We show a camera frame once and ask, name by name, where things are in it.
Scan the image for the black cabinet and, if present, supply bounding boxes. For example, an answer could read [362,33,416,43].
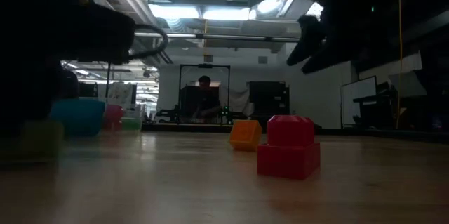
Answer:
[248,81,291,129]

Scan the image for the red two-stud block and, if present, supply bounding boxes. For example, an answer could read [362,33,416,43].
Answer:
[256,114,321,181]
[103,103,126,131]

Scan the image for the person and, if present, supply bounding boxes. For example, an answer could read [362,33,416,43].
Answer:
[191,75,222,119]

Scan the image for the background black rig frame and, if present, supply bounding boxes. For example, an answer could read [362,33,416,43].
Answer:
[177,63,232,125]

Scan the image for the horizontal overhead rail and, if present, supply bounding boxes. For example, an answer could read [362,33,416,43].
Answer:
[134,31,302,44]

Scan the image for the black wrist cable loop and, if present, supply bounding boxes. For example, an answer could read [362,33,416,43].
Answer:
[126,23,170,62]

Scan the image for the yellow-orange small block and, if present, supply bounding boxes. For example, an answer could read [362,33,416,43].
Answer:
[229,119,263,152]

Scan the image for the black aluminium table frame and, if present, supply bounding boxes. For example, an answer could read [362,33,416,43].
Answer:
[140,121,449,145]

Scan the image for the yellow plastic bin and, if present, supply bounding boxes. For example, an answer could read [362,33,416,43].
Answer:
[0,119,66,164]

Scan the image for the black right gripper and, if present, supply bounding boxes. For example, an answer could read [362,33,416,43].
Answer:
[286,0,380,75]

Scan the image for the long yellow cable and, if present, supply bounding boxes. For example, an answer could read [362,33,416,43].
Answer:
[397,0,404,130]

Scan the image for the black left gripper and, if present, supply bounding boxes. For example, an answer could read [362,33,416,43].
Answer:
[0,64,81,134]

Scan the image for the blue plastic bin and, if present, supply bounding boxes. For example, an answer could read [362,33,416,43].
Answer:
[48,98,107,138]

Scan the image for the clear plastic bin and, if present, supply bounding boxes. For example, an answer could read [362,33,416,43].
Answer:
[103,101,147,133]

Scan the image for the white board panel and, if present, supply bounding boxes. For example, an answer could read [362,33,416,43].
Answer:
[340,75,378,129]

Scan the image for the green plastic bowl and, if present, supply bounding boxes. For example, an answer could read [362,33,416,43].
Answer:
[121,117,144,132]

